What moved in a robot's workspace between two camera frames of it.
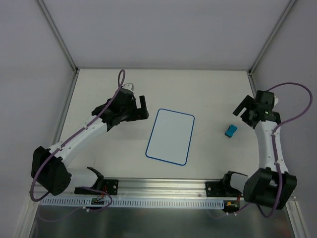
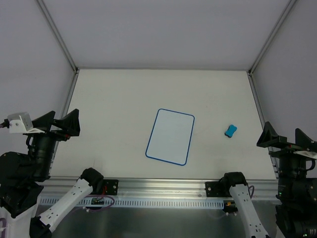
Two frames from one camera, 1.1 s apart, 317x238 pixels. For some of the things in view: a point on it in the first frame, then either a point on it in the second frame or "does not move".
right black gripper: (249, 112) -> (286, 145)
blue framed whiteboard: (171, 137) does not move
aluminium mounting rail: (139, 189) does not move
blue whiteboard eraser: (231, 130) does not move
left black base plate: (106, 186) does not move
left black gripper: (135, 113) -> (53, 133)
